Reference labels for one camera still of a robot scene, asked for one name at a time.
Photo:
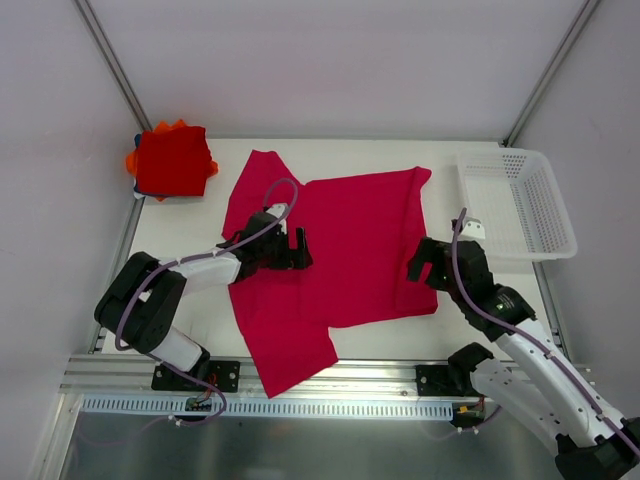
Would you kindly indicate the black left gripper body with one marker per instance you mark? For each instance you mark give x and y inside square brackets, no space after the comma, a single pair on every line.
[288,250]

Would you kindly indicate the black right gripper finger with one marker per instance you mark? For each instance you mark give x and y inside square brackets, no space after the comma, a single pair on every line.
[426,252]
[418,271]

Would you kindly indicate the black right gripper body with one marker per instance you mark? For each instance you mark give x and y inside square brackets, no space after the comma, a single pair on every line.
[433,263]

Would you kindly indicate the magenta t shirt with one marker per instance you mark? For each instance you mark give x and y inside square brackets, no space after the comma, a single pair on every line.
[361,232]

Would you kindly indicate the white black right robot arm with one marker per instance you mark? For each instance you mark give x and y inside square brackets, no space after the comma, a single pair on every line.
[588,437]

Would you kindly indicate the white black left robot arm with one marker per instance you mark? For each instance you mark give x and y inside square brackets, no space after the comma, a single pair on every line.
[140,304]

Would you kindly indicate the white perforated plastic basket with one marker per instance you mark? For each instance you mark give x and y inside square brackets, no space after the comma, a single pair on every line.
[515,196]

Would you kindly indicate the red folded t shirt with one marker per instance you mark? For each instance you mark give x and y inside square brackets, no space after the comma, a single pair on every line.
[172,162]

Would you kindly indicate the orange folded t shirt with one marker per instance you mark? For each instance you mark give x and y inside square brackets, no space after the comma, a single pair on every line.
[131,162]

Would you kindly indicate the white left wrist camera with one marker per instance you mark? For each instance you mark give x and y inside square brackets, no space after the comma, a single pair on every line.
[278,211]

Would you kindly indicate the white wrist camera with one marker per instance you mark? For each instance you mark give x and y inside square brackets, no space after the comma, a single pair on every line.
[278,211]
[471,230]

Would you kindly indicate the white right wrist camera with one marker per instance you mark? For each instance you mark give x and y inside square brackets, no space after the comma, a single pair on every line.
[471,230]

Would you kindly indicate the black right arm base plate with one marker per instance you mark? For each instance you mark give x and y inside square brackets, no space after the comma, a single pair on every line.
[440,380]

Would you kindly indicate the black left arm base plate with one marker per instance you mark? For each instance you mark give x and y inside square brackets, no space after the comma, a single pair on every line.
[224,375]

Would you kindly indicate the white slotted cable duct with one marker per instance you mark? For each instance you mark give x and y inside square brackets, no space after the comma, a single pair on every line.
[262,407]

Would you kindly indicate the aluminium front rail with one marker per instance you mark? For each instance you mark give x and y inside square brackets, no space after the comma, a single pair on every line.
[346,380]

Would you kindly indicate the aluminium corner post right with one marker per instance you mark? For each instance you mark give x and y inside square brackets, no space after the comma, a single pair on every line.
[571,37]

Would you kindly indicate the aluminium corner post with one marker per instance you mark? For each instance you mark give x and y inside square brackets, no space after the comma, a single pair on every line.
[108,54]
[571,37]

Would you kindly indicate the aluminium corner post left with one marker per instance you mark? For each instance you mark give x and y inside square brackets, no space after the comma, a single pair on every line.
[108,54]

